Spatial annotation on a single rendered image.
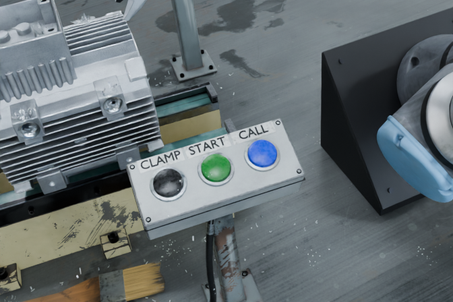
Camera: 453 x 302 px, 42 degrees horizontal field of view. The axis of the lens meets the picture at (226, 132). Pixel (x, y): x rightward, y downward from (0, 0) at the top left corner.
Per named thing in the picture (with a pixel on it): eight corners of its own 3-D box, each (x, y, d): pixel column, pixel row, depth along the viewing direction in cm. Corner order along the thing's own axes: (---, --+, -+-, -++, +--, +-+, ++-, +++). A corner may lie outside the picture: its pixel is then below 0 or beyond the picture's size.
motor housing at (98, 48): (25, 220, 76) (-33, 108, 64) (14, 132, 90) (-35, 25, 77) (172, 172, 80) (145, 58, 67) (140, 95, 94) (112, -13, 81)
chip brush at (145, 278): (15, 329, 78) (13, 326, 78) (17, 298, 82) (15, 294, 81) (166, 292, 80) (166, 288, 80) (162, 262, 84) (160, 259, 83)
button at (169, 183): (158, 205, 59) (157, 199, 57) (150, 178, 60) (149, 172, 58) (187, 196, 59) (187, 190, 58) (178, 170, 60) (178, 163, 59)
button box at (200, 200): (147, 242, 61) (143, 227, 56) (129, 181, 64) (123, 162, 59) (300, 192, 64) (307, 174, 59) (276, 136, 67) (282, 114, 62)
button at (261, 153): (253, 175, 60) (254, 168, 59) (243, 150, 62) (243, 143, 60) (280, 166, 61) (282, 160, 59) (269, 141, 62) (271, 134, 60)
